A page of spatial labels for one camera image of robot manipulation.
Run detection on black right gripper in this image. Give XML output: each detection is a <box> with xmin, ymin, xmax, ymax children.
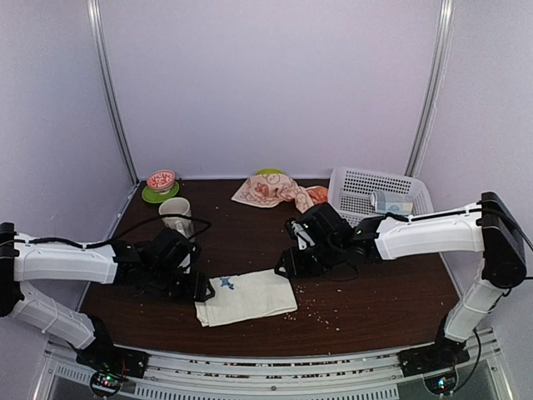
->
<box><xmin>274</xmin><ymin>240</ymin><xmax>343</xmax><ymax>279</ymax></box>

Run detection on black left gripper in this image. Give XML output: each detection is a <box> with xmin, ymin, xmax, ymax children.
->
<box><xmin>148</xmin><ymin>264</ymin><xmax>215</xmax><ymax>302</ymax></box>

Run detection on white towel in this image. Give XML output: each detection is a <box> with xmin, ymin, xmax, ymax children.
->
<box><xmin>195</xmin><ymin>269</ymin><xmax>297</xmax><ymax>328</ymax></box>

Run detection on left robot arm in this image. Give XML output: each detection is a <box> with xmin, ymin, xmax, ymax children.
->
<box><xmin>1</xmin><ymin>222</ymin><xmax>215</xmax><ymax>379</ymax></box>

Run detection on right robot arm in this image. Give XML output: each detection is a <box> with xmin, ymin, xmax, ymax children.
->
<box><xmin>274</xmin><ymin>192</ymin><xmax>529</xmax><ymax>377</ymax></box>

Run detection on orange patterned towel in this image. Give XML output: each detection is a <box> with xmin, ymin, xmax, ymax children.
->
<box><xmin>232</xmin><ymin>173</ymin><xmax>328</xmax><ymax>213</ymax></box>

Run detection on white ceramic mug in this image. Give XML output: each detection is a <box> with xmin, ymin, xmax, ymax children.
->
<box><xmin>158</xmin><ymin>197</ymin><xmax>195</xmax><ymax>238</ymax></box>

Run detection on white plastic basket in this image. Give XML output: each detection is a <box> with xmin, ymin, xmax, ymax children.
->
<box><xmin>328</xmin><ymin>167</ymin><xmax>434</xmax><ymax>227</ymax></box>

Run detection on green bowl behind towel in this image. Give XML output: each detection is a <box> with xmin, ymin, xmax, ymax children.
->
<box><xmin>255</xmin><ymin>168</ymin><xmax>285</xmax><ymax>176</ymax></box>

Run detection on green saucer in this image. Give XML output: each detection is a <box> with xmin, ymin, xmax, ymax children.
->
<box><xmin>142</xmin><ymin>181</ymin><xmax>180</xmax><ymax>204</ymax></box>

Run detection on rolled grey blue towel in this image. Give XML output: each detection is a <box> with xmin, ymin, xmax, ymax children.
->
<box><xmin>370</xmin><ymin>190</ymin><xmax>414</xmax><ymax>216</ymax></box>

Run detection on red patterned bowl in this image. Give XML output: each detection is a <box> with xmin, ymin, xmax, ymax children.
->
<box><xmin>147</xmin><ymin>170</ymin><xmax>176</xmax><ymax>194</ymax></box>

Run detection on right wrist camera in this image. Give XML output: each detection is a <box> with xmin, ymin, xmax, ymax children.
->
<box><xmin>285</xmin><ymin>218</ymin><xmax>316</xmax><ymax>251</ymax></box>

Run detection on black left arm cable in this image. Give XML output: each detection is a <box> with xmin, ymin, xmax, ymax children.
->
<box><xmin>12</xmin><ymin>216</ymin><xmax>212</xmax><ymax>251</ymax></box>

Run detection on right aluminium frame post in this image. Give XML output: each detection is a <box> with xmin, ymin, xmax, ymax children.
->
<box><xmin>405</xmin><ymin>0</ymin><xmax>455</xmax><ymax>177</ymax></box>

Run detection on aluminium frame post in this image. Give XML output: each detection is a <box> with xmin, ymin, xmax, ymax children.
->
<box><xmin>405</xmin><ymin>0</ymin><xmax>455</xmax><ymax>177</ymax></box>
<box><xmin>87</xmin><ymin>0</ymin><xmax>140</xmax><ymax>185</ymax></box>

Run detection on left aluminium frame post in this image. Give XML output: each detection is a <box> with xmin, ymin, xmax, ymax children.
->
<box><xmin>87</xmin><ymin>0</ymin><xmax>140</xmax><ymax>185</ymax></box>

